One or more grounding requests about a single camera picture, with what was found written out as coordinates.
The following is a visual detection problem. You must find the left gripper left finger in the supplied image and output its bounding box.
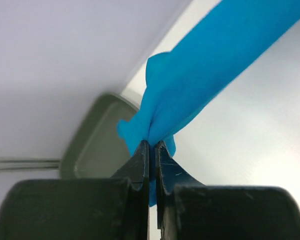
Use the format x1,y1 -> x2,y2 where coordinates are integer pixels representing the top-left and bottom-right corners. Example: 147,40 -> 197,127
0,141 -> 150,240

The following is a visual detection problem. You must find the blue t shirt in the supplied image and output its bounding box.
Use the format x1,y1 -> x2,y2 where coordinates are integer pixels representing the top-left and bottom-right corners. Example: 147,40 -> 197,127
118,0 -> 300,202

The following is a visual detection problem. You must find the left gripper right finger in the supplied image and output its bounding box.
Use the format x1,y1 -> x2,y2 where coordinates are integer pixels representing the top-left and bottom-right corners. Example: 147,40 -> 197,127
154,142 -> 300,240

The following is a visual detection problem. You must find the left aluminium corner post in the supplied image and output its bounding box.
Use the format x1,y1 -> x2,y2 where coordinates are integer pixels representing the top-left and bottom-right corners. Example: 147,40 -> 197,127
0,157 -> 61,172

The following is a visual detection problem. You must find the dark green plastic bin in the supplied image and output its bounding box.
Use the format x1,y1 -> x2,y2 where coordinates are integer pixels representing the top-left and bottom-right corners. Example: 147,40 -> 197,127
59,92 -> 138,180

